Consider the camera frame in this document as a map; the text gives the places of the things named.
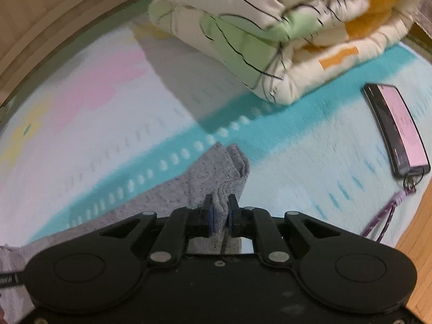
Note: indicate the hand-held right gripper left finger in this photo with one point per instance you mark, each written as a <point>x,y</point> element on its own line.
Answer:
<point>209,223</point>

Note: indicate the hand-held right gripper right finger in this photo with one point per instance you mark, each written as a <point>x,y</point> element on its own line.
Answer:
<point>231,222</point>

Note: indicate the grey pants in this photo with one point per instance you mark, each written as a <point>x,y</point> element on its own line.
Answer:
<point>202,179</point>

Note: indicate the floral printed bed sheet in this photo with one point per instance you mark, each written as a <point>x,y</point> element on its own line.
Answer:
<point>101,108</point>

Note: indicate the black smartphone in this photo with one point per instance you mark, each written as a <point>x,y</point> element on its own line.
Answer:
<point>398,128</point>

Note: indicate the folded leaf print quilt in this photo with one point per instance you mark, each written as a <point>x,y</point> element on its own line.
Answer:
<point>270,33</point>

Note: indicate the wooden headboard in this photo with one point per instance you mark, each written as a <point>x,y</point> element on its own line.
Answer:
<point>44,17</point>

